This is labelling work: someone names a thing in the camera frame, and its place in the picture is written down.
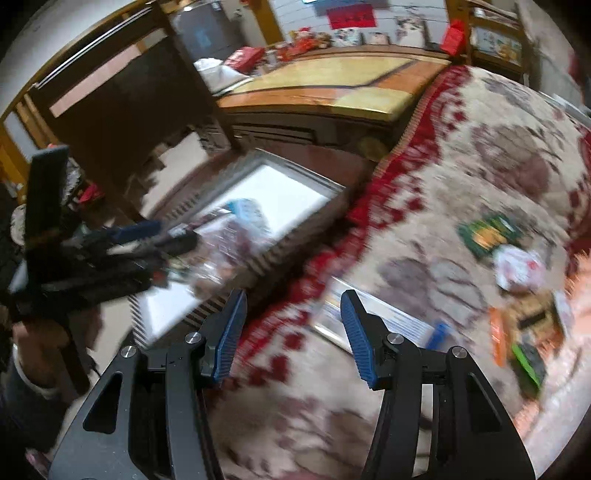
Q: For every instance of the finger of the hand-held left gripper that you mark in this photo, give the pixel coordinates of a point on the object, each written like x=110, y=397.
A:
x=134, y=233
x=178, y=242

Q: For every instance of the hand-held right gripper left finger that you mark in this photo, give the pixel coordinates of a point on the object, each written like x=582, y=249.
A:
x=231, y=332

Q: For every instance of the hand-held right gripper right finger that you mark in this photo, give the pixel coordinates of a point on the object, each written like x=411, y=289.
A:
x=358, y=337

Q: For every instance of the clear packet of red dates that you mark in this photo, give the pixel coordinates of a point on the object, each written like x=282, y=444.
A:
x=221, y=251

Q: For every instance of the striped cardboard box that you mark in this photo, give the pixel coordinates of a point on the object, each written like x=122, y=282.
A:
x=286, y=194

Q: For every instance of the orange-edged cracker packet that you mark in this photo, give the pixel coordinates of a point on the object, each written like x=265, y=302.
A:
x=531, y=318

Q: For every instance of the person's left forearm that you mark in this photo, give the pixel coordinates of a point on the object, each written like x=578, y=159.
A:
x=27, y=410

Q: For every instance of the person's left hand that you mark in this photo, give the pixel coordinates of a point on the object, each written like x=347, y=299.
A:
x=46, y=344

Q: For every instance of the white blue flat packet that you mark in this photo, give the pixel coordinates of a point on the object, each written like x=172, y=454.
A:
x=401, y=318

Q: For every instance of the red cloth bag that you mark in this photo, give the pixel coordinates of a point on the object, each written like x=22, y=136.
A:
x=87, y=194

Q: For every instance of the blue white snack packet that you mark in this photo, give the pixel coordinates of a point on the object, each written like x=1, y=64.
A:
x=247, y=210

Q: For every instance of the green yellow snack packet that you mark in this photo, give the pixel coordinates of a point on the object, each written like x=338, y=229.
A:
x=489, y=235

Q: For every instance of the white red snack packet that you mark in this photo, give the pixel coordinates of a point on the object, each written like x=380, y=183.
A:
x=517, y=267

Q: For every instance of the green black snack packet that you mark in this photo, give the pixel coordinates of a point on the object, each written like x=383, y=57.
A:
x=528, y=369

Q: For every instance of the white plastic bag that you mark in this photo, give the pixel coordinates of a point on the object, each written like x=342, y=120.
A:
x=221, y=74

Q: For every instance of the red box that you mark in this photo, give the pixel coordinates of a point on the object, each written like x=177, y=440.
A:
x=244, y=57

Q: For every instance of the yellow-top wooden cabinet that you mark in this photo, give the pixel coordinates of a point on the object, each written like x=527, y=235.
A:
x=323, y=92

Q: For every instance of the peach satin quilt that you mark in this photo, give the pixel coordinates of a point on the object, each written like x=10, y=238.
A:
x=554, y=415

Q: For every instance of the grey refrigerator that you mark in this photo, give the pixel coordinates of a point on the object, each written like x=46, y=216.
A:
x=207, y=32

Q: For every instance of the floral fleece blanket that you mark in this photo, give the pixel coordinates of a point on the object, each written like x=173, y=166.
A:
x=485, y=161

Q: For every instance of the plush toys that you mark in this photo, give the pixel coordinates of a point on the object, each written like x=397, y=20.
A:
x=309, y=39

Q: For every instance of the large framed photo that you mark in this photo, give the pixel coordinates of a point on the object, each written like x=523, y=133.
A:
x=411, y=31

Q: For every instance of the red gift bag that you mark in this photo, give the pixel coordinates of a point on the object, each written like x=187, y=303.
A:
x=452, y=37

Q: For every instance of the red wall poster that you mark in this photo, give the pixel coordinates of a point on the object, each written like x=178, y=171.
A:
x=352, y=17

